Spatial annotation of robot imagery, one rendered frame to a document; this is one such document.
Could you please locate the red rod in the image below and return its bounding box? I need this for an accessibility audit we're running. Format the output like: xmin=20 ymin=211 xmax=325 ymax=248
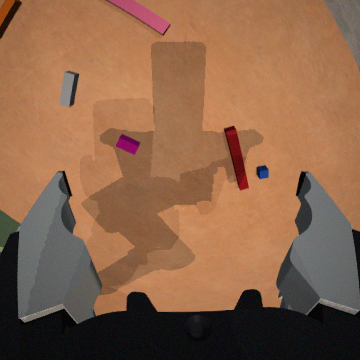
xmin=224 ymin=126 xmax=249 ymax=190

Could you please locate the magenta rectangular block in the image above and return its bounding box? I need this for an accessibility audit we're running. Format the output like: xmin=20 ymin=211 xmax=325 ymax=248
xmin=116 ymin=134 xmax=140 ymax=155

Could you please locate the pink rod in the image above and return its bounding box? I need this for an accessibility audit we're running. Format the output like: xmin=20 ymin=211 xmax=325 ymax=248
xmin=108 ymin=0 xmax=170 ymax=35

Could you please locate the small blue cube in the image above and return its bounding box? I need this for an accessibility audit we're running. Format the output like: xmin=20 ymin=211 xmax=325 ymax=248
xmin=257 ymin=165 xmax=269 ymax=179

